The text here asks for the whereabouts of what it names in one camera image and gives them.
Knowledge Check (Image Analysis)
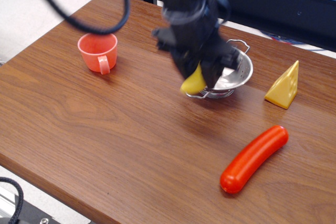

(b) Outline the dark blue metal frame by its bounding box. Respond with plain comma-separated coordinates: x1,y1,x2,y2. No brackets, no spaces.
144,0,335,51

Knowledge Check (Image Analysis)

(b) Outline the pink plastic cup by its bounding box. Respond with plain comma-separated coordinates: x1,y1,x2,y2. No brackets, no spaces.
77,33,118,74

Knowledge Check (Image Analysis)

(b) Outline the yellow plastic cheese wedge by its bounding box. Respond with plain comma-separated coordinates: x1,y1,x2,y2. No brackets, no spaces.
264,60,299,109

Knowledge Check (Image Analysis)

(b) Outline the black base with screw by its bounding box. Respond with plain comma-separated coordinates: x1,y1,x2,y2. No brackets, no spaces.
0,194,90,224

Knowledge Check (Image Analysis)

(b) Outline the small steel colander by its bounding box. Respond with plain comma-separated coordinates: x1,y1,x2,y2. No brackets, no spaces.
185,39,253,99

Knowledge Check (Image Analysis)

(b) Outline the yellow plastic banana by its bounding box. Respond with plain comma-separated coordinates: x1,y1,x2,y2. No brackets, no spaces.
180,63,207,95

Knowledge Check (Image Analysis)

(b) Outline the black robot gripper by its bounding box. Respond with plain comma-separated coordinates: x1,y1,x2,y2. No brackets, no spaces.
152,16,239,88

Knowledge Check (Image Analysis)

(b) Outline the black braided cable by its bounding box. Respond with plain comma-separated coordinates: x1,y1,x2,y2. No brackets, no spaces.
0,0,131,224

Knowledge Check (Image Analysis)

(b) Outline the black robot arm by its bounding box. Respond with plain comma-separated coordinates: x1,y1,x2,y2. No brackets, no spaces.
152,0,239,88

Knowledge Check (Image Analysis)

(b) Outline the red plastic sausage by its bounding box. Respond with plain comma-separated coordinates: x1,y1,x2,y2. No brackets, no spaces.
219,125,289,194

